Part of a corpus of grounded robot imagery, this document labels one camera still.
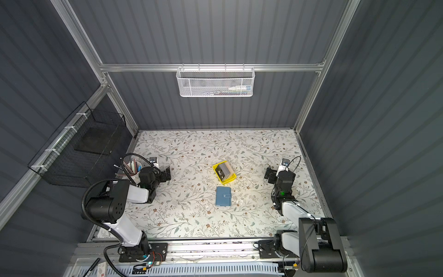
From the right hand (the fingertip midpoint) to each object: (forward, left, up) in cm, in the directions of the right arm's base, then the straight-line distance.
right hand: (282, 168), depth 88 cm
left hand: (+4, +66, -7) cm, 66 cm away
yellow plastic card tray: (-2, +27, -9) cm, 28 cm away
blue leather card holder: (-11, +31, -10) cm, 34 cm away
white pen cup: (-11, +69, +9) cm, 70 cm away
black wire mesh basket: (-3, +91, +17) cm, 92 cm away
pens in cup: (+2, +80, -1) cm, 80 cm away
